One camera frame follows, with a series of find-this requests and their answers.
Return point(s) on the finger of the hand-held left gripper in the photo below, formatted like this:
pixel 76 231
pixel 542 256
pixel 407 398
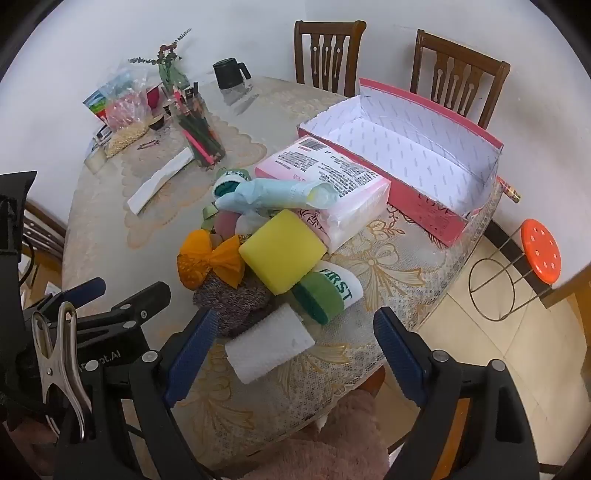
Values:
pixel 138 302
pixel 92 287

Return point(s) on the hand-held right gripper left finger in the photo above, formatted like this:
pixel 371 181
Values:
pixel 191 355

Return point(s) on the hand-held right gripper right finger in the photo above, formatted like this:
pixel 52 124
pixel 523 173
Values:
pixel 399 355

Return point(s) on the grey brown knitted cloth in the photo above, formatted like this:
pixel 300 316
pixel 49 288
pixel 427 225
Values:
pixel 231 295

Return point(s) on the yellow cloth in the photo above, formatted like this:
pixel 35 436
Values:
pixel 281 249
pixel 198 258

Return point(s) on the white paper towel roll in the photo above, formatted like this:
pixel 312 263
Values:
pixel 268 346

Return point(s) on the green white sock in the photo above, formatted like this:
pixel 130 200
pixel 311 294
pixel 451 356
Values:
pixel 231 184
pixel 339 284

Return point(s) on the pink round puff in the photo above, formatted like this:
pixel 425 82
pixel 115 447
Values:
pixel 225 225

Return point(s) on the pink cardboard box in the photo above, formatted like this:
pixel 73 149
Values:
pixel 415 212

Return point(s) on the light blue cloth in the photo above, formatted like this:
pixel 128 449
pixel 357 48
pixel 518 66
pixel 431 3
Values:
pixel 263 194

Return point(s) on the pink tissue pack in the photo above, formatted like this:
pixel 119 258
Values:
pixel 332 175

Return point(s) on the beige floral tablecloth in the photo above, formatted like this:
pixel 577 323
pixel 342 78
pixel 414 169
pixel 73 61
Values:
pixel 138 258

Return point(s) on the brown wooden chair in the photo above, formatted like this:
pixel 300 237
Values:
pixel 304 46
pixel 422 60
pixel 46 221

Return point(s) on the green cloth strip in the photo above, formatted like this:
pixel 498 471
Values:
pixel 210 214

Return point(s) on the pink fluffy garment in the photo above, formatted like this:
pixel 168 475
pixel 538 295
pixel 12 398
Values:
pixel 323 452

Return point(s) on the white folded paper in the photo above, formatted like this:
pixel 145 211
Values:
pixel 157 180

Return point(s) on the clear bag of beans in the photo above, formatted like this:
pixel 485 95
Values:
pixel 124 138

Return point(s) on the small pink pliers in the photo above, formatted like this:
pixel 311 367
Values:
pixel 147 144

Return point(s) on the glass jar of pencils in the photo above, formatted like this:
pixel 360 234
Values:
pixel 198 138

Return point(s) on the orange stool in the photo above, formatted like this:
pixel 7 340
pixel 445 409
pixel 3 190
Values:
pixel 540 249

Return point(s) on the black bowl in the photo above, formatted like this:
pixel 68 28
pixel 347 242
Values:
pixel 159 123

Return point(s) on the wooden cabinet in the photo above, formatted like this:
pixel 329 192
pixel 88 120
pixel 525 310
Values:
pixel 565 290

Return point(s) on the clear bag of pink sweets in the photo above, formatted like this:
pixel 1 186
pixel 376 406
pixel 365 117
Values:
pixel 122 110

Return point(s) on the colourful snack packet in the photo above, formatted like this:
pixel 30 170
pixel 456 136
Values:
pixel 94 105

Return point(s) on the red yellow wrapping paper roll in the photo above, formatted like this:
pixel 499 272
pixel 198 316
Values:
pixel 510 191

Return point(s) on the red cup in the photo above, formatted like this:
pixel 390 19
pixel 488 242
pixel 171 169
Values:
pixel 153 96

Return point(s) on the green glass vase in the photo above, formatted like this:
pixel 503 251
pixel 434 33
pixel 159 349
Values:
pixel 173 79

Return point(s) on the black mug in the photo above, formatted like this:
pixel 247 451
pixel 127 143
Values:
pixel 228 74

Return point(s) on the dried flower sprig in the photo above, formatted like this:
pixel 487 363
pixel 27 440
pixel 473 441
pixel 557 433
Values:
pixel 162 50

